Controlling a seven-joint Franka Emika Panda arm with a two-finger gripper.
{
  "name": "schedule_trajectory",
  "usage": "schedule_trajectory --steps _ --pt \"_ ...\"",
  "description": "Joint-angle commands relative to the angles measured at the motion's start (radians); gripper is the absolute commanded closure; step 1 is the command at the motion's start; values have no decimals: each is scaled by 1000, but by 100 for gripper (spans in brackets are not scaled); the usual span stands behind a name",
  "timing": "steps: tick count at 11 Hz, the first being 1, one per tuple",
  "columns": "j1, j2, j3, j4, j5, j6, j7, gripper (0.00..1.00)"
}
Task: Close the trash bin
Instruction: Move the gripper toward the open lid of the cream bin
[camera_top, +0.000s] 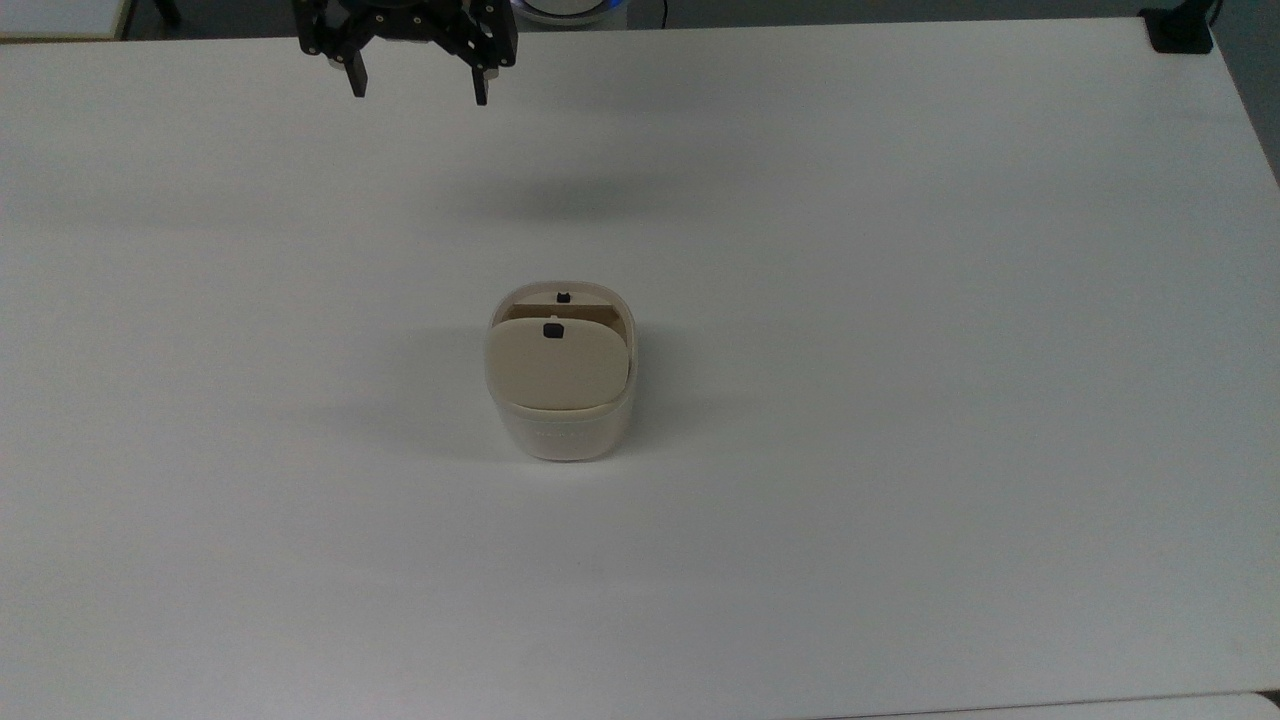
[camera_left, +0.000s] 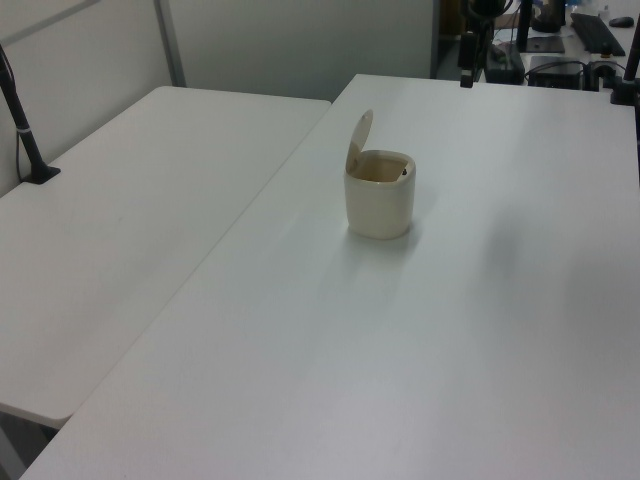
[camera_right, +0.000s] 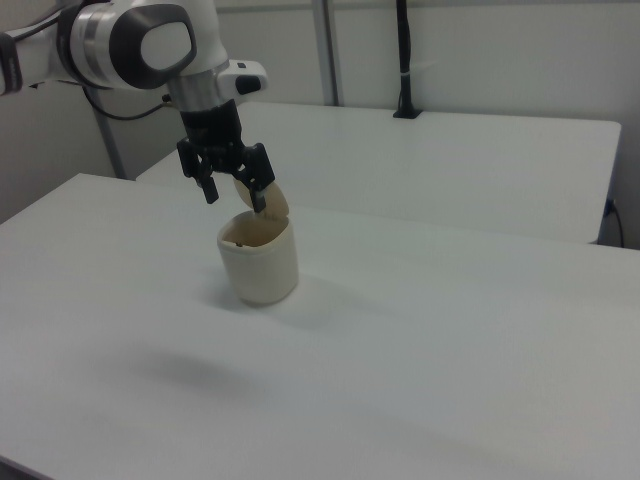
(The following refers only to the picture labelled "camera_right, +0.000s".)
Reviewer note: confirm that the cream trash bin lid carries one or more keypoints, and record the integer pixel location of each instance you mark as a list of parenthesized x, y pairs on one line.
[(272, 200)]

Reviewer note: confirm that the white back table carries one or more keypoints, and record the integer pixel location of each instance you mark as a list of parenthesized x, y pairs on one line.
[(400, 165)]

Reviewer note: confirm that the cream trash bin body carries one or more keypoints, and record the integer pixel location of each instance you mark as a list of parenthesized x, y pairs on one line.
[(260, 265)]

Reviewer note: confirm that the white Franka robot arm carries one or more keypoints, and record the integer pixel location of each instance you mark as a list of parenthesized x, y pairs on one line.
[(125, 45)]

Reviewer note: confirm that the black camera stand pole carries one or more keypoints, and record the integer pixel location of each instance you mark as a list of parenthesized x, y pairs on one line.
[(406, 55)]

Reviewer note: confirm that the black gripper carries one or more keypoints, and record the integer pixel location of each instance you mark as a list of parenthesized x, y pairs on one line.
[(212, 130)]

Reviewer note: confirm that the grey wall frame post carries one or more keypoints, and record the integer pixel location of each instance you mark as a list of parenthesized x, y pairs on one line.
[(327, 50), (111, 145)]

